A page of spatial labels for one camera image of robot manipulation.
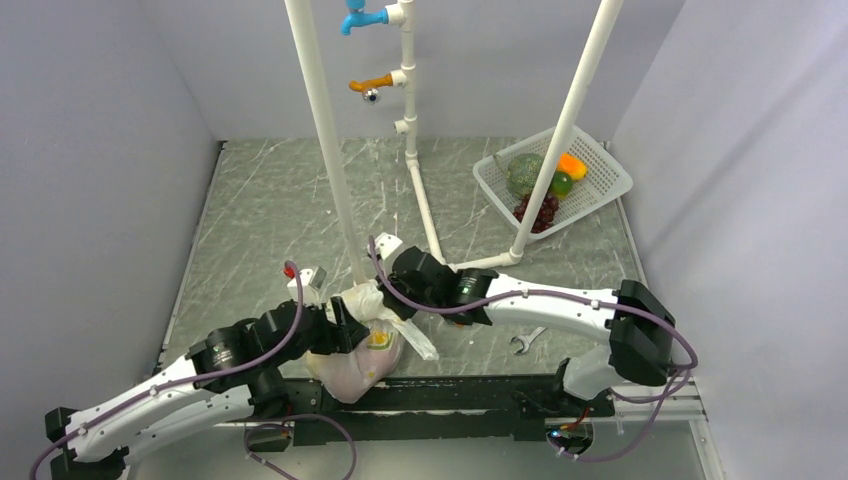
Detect white printed plastic bag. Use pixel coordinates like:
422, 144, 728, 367
304, 280, 439, 404

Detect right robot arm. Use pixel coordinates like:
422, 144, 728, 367
369, 242, 674, 415

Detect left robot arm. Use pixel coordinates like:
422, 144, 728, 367
45, 296, 379, 479

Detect purple fake grapes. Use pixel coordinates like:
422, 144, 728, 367
512, 193, 559, 233

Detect green fake melon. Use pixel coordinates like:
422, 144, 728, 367
505, 153, 544, 199

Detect green fake lime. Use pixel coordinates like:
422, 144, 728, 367
548, 170, 575, 199

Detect orange fake fruit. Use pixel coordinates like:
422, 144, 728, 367
557, 153, 588, 181

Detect silver wrench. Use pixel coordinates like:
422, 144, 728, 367
509, 327, 546, 355

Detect silver metal ball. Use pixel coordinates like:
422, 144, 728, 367
362, 88, 381, 105

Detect orange tap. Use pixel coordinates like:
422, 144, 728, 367
349, 74, 394, 93

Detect white plastic basket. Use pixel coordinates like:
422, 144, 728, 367
473, 127, 633, 243

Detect blue tap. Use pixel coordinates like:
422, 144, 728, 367
340, 0, 389, 36

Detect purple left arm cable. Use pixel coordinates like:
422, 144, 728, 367
29, 261, 359, 480

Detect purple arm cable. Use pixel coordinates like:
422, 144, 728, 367
29, 261, 359, 480
368, 235, 700, 464

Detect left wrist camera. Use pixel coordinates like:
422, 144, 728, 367
283, 261, 327, 305

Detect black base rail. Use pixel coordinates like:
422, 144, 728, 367
246, 374, 615, 446

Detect white pvc pipe frame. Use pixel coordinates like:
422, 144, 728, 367
285, 1, 622, 283

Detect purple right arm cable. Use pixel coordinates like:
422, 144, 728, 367
368, 235, 700, 464

